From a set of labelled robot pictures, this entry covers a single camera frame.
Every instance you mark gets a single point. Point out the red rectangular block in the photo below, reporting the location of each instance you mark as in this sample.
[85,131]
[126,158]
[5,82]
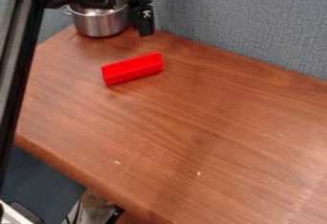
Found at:
[133,68]

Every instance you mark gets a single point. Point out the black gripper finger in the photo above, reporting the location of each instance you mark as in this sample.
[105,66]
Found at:
[142,16]

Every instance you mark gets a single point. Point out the stainless steel pot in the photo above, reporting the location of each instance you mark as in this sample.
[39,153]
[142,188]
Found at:
[97,22]

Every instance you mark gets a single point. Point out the white object at corner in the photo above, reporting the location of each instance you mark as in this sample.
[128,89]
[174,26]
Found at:
[14,213]

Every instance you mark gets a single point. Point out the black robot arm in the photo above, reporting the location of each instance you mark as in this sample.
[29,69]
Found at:
[19,35]

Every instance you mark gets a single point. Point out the metal table leg frame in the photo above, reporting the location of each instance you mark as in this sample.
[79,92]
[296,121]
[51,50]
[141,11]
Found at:
[94,210]

